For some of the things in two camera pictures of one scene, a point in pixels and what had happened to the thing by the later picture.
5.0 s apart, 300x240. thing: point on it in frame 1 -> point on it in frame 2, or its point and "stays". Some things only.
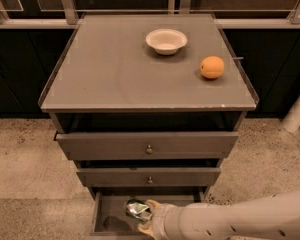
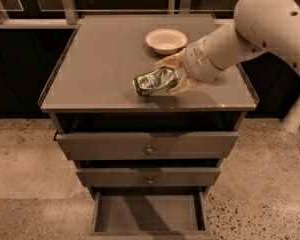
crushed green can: x=138 y=209 -> x=154 y=81
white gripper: x=162 y=219 -> x=194 y=60
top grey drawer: x=147 y=145 stays
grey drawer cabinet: x=146 y=106 stays
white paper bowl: x=166 y=41 stays
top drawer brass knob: x=149 y=150 stays
